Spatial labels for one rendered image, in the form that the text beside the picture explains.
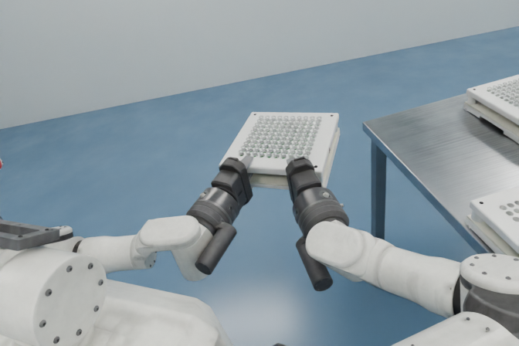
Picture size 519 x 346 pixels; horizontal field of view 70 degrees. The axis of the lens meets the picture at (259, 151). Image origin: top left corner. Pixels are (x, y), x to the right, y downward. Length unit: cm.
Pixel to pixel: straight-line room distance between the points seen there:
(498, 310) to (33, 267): 39
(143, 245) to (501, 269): 53
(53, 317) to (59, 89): 399
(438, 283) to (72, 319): 41
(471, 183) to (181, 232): 73
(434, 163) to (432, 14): 314
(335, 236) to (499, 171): 63
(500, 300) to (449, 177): 67
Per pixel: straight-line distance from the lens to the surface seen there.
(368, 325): 179
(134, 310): 40
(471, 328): 42
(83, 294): 33
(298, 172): 75
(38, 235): 33
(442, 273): 54
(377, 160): 134
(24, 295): 31
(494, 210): 92
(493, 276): 47
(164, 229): 70
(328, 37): 386
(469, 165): 114
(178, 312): 38
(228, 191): 77
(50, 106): 439
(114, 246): 76
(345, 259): 58
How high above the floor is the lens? 156
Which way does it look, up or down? 35 degrees down
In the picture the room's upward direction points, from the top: 12 degrees counter-clockwise
